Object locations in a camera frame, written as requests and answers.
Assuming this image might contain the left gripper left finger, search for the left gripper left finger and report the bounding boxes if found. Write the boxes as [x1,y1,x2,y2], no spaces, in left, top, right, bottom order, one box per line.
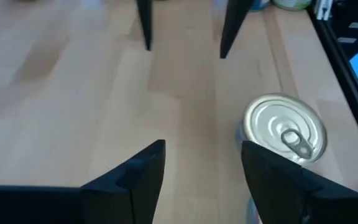
[0,139,167,224]

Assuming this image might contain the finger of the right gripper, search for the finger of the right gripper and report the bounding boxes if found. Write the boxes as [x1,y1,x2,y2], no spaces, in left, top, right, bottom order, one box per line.
[219,0,255,60]
[135,0,154,52]

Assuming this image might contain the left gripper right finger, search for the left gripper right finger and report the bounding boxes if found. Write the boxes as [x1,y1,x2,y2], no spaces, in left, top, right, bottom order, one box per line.
[241,140,358,224]

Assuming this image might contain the blue salmon can pull-tab lid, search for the blue salmon can pull-tab lid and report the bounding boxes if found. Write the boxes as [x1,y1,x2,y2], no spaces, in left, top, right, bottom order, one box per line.
[246,196,263,224]
[235,92,328,167]
[249,0,272,12]

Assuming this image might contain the green tuna can plain lid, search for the green tuna can plain lid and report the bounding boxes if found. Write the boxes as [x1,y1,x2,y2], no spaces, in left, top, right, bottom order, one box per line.
[271,0,313,12]

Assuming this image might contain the silver frame bracket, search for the silver frame bracket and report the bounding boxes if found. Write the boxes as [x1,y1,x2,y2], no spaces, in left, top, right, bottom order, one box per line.
[314,0,334,21]

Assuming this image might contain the black aluminium table frame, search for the black aluminium table frame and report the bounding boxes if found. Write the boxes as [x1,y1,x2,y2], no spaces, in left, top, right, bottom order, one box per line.
[306,0,358,169]

